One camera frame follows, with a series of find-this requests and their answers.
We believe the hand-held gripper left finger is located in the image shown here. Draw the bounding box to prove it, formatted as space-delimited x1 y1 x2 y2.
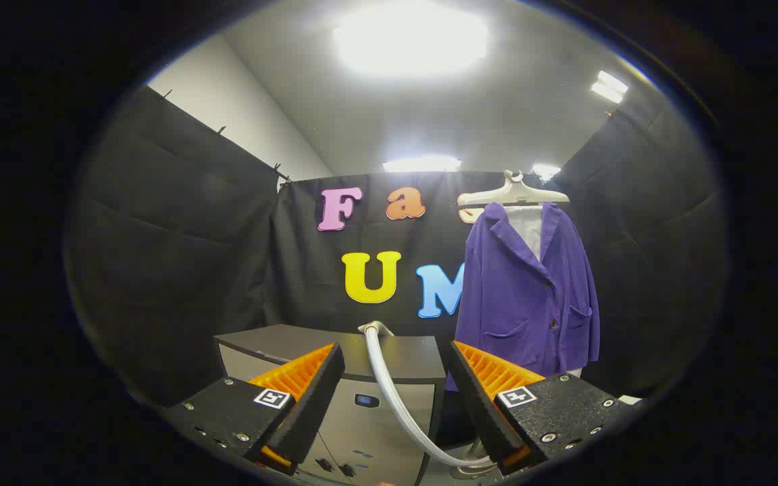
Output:
163 343 346 473

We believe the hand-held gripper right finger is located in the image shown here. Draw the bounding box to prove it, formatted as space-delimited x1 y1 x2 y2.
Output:
443 341 641 475

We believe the grey garment steamer hose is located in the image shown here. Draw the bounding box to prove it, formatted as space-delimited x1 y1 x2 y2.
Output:
359 321 496 470

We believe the purple jacket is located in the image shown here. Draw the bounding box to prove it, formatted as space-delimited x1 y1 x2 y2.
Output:
444 201 601 392

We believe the white clothes hanger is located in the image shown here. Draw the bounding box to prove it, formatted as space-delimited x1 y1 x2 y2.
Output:
457 170 571 207

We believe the grey cabinet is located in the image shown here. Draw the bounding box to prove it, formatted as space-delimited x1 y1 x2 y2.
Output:
213 324 447 486

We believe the black backdrop cloth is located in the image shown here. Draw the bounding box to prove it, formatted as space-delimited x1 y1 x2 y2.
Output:
65 84 727 406

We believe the long ceiling light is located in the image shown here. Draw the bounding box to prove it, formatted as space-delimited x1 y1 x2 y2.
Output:
382 155 463 173

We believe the double ceiling light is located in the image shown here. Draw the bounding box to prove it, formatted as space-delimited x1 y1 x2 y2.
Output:
590 70 629 104

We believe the large ceiling light panel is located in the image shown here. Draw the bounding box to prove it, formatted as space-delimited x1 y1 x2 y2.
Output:
332 0 491 78

